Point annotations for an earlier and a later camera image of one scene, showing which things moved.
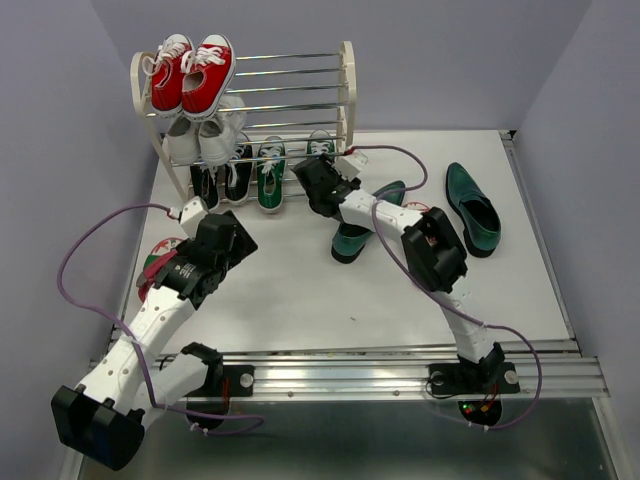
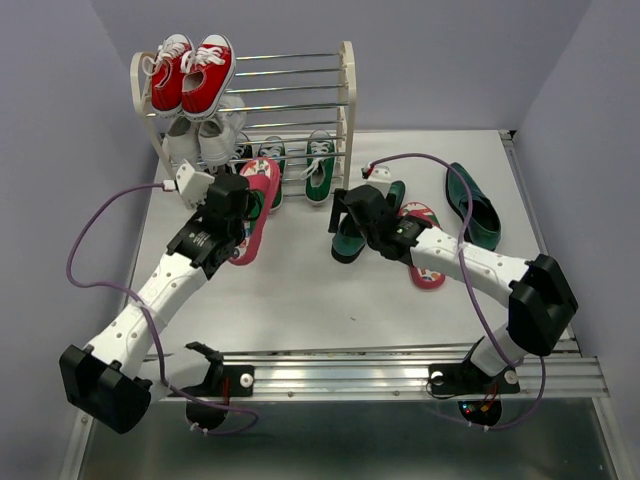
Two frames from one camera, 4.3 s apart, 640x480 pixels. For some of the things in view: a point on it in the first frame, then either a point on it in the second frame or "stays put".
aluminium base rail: (547, 371) stays put
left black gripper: (242, 247) to (245, 215)
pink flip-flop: (162, 251) to (262, 176)
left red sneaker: (166, 68) stays put
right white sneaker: (218, 135) stays put
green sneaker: (271, 175) stays put
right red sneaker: (208, 69) stays put
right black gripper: (326, 163) to (336, 209)
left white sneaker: (183, 140) stays put
